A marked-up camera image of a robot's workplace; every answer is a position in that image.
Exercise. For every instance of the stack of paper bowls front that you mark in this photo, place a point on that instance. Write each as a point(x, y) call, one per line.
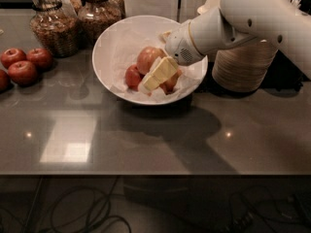
point(243, 69)

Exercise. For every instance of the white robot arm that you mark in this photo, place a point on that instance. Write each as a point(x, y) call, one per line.
point(232, 24)

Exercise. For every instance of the glass jar of cereal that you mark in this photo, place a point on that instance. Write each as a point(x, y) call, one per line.
point(97, 15)
point(56, 31)

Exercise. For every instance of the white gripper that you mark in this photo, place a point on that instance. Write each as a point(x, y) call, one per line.
point(179, 46)

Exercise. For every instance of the white napkin dispenser box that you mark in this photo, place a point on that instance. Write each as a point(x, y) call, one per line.
point(161, 8)

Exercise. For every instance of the red apple on table back-right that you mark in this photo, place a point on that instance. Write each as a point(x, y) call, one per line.
point(41, 58)

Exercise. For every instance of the large top apple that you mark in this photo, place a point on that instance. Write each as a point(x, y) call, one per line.
point(147, 57)

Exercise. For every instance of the glass jar of cereal right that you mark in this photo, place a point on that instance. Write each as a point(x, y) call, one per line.
point(97, 15)

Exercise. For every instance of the red apple at left edge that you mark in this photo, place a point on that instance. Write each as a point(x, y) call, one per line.
point(4, 80)

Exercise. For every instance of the glass jar of cereal left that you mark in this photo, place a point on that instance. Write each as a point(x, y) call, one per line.
point(56, 31)

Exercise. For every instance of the stack of paper bowls back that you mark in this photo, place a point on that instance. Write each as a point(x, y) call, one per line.
point(207, 6)

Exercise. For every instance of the white bowl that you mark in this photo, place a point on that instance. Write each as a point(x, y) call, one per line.
point(145, 26)

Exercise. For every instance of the yellow apple in bowl right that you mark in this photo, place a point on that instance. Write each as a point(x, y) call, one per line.
point(169, 85)

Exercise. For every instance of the white paper liner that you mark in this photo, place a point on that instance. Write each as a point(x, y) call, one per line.
point(126, 54)

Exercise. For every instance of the red apple on table front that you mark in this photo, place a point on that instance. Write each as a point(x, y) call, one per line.
point(23, 73)

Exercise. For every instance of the red apple on table back-left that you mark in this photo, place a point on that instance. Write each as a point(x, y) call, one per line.
point(11, 56)

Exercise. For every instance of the red apple in bowl left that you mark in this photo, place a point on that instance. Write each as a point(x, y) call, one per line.
point(133, 77)

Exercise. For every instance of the glass jar back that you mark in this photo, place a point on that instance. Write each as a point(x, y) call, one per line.
point(71, 7)

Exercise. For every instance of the stack of paper bowls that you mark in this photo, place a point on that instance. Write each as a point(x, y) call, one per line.
point(243, 69)
point(207, 6)

